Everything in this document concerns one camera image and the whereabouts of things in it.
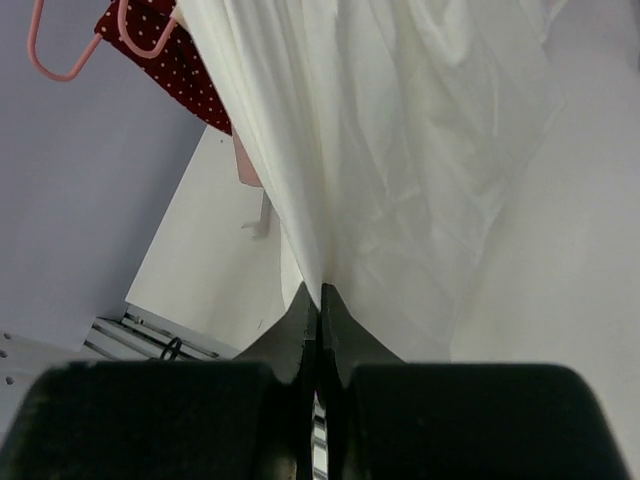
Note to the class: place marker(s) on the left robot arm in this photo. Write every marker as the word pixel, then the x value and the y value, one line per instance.
pixel 22 362

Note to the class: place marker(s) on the pink skirt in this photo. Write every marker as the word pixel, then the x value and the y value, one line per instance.
pixel 246 171

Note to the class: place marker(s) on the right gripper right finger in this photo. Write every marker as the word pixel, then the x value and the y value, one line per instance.
pixel 349 354

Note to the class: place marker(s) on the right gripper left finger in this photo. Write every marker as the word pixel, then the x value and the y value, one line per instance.
pixel 283 345

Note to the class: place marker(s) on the aluminium rail frame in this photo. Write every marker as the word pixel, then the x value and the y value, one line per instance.
pixel 140 335

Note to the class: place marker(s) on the red polka dot skirt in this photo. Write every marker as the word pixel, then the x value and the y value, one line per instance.
pixel 178 69

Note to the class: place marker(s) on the white skirt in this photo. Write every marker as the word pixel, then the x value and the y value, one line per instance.
pixel 466 173

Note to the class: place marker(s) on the pink hanger left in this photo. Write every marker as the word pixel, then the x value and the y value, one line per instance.
pixel 121 19

